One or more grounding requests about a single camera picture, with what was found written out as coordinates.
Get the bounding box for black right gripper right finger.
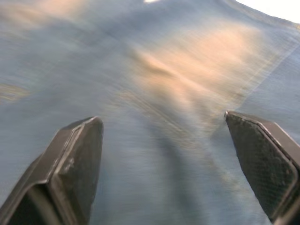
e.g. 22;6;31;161
224;111;300;225

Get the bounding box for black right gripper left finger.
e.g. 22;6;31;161
0;116;104;225

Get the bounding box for blue denim shorts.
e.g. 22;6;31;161
0;0;300;225

